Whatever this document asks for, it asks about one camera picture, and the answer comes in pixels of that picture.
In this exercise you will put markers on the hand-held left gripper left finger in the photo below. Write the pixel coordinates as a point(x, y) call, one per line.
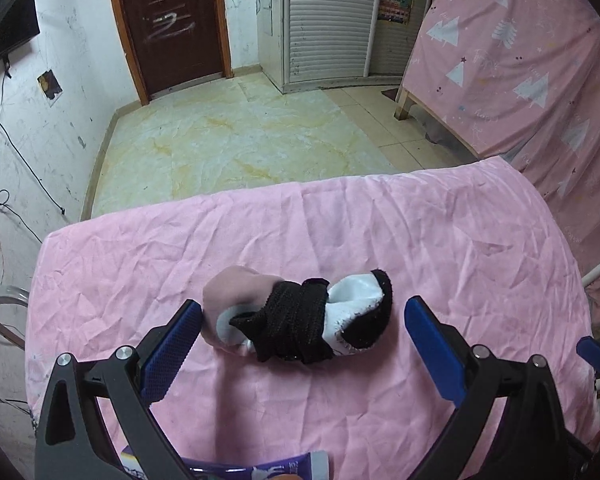
point(172, 350)

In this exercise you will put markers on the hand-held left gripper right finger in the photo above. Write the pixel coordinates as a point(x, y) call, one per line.
point(436, 355)

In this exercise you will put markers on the pink sock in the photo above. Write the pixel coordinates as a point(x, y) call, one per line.
point(230, 292)

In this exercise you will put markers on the black and white sock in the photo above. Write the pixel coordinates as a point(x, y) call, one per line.
point(305, 325)

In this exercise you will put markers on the purple plastic packet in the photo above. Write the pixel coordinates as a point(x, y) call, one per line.
point(220, 467)

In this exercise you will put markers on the pink tablecloth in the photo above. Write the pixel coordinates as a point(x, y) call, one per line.
point(330, 225)

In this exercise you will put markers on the dark brown door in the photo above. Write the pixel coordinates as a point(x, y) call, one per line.
point(170, 25)

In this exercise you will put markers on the grey shutter-door wardrobe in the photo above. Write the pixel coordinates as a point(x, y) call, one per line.
point(325, 25)

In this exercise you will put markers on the black flat television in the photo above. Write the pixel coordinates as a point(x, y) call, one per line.
point(7, 25)

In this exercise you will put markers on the bent metal tube frame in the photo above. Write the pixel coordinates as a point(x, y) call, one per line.
point(2, 317)

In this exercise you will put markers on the wooden bed frame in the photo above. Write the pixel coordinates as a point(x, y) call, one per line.
point(405, 102)

